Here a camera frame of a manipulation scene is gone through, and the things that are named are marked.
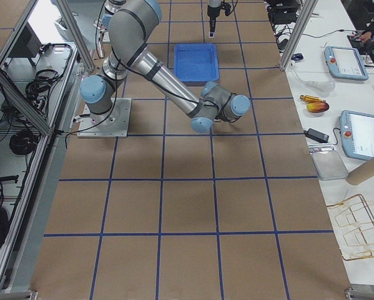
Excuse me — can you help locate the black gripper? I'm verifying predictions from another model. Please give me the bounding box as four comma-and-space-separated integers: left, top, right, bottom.
208, 14, 217, 31

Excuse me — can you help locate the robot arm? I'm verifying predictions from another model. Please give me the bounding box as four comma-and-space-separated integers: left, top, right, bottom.
79, 1, 251, 136
207, 0, 232, 36

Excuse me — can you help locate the clear plastic lidded box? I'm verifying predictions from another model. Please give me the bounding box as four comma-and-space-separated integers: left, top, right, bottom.
309, 146, 348, 181

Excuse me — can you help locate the black power adapter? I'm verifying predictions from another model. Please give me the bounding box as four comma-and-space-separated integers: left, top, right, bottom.
303, 128, 329, 143

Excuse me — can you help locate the gold wire rack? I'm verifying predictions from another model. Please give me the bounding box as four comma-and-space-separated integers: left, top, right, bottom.
327, 194, 374, 261

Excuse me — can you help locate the red yellow mango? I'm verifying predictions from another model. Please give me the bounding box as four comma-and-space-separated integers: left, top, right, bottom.
306, 101, 330, 114

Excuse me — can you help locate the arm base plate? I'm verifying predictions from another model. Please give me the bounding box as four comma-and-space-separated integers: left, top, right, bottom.
77, 97, 132, 138

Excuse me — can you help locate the blue plastic tray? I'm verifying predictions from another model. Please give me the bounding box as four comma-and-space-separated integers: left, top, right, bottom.
174, 43, 219, 84

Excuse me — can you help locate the teach pendant near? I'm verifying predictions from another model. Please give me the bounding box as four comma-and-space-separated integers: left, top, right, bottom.
339, 110, 374, 160

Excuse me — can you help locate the teach pendant far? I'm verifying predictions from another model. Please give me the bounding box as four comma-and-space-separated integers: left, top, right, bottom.
323, 46, 369, 81

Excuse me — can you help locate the brass metal cylinder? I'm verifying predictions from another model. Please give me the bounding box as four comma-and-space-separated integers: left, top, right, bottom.
300, 95, 323, 103

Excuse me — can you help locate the aluminium frame post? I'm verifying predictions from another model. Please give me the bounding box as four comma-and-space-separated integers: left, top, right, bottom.
279, 0, 318, 71

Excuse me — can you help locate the teach pendant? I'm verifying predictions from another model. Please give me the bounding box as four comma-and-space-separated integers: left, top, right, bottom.
323, 46, 369, 81
339, 110, 374, 160

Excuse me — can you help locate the cardboard tube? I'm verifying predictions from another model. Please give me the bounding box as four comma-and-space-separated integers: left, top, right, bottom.
346, 157, 374, 186

